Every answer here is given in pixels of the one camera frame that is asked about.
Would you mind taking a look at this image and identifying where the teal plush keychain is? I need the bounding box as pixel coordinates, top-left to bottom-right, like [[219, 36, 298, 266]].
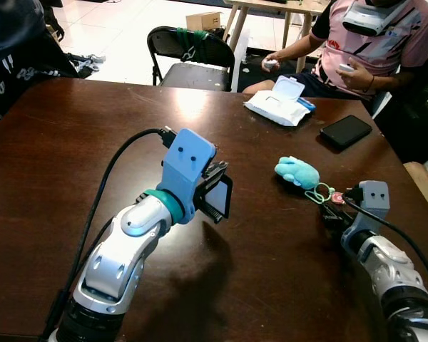
[[274, 155, 336, 207]]

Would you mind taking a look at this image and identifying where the flat black wallet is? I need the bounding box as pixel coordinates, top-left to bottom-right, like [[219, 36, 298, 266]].
[[320, 114, 374, 151]]

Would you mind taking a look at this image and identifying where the tan wooden board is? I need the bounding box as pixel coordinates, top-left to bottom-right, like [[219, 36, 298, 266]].
[[402, 160, 428, 223]]

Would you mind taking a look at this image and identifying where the white wet wipes pack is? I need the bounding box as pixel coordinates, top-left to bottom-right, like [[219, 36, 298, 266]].
[[243, 76, 317, 128]]

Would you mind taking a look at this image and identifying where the black folding chair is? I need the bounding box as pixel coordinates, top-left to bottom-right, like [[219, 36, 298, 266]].
[[146, 26, 237, 90]]

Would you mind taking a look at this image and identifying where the black office chair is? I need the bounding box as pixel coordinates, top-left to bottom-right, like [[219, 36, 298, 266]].
[[371, 39, 428, 166]]

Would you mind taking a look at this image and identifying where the dark brown wooden table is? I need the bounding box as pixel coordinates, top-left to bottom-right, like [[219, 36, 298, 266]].
[[0, 77, 428, 342]]

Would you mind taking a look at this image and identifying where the seated person in pink shirt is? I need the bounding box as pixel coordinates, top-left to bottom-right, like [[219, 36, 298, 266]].
[[241, 0, 428, 100]]

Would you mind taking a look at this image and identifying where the light wooden table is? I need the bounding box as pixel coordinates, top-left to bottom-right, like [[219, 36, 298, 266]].
[[223, 0, 330, 73]]

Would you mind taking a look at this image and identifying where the white VR headset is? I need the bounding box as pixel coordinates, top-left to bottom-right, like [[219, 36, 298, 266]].
[[340, 0, 409, 36]]

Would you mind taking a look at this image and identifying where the person in dark shirt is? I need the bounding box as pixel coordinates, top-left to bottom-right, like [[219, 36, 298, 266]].
[[0, 0, 83, 129]]

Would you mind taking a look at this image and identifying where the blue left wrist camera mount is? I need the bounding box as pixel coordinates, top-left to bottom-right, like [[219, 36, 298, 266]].
[[157, 128, 218, 223]]

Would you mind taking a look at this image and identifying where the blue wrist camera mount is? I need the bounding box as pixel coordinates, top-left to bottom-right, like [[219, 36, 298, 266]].
[[357, 180, 391, 223], [157, 128, 218, 223]]

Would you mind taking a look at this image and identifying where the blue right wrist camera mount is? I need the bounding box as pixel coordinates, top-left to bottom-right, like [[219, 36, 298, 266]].
[[357, 180, 391, 223]]

